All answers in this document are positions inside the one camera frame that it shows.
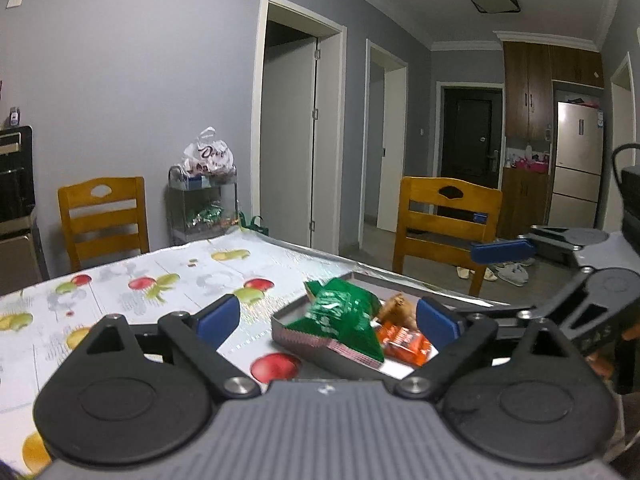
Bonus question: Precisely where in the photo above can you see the shoes on floor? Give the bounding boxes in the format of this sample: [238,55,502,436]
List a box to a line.
[484,258,535,287]

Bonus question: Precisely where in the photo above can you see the orange small snack packet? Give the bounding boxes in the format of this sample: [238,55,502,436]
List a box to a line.
[375,322,432,367]

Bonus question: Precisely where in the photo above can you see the yellow peanut snack bag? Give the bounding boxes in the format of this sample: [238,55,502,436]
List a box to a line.
[376,292,418,330]

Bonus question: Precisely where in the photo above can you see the wooden chair right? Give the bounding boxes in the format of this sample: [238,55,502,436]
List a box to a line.
[392,177,502,297]

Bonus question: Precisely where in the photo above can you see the grey snack tray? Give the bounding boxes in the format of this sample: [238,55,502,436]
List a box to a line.
[271,271,500,382]

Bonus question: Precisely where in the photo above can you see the silver refrigerator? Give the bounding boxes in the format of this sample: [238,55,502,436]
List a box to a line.
[548,102,604,228]

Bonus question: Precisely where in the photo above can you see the green snack bag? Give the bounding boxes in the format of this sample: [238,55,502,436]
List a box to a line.
[284,278,385,368]

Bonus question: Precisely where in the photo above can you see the green shopping bag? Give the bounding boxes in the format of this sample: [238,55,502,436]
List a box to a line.
[239,211,269,236]

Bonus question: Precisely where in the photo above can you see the metal rack shelf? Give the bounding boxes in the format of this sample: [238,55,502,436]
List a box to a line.
[166,166,239,245]

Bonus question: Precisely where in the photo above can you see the white Dove plastic bag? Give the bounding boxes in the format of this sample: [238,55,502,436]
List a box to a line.
[181,127,236,177]

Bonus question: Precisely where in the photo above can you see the fruit pattern tablecloth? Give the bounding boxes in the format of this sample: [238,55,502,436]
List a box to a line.
[0,226,507,478]

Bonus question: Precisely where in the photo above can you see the dark wooden cupboard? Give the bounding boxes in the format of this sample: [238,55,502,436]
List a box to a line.
[498,41,604,238]

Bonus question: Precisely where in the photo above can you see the grey cabinet under dispenser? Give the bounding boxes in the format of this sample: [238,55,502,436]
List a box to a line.
[0,209,49,296]

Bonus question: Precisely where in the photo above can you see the black water dispenser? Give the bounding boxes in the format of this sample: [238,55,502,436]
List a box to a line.
[0,126,35,222]

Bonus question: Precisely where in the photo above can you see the white door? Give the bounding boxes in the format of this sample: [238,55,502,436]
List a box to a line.
[260,38,317,246]

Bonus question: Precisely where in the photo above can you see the ceiling lamp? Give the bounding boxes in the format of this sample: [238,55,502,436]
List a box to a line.
[470,0,521,14]

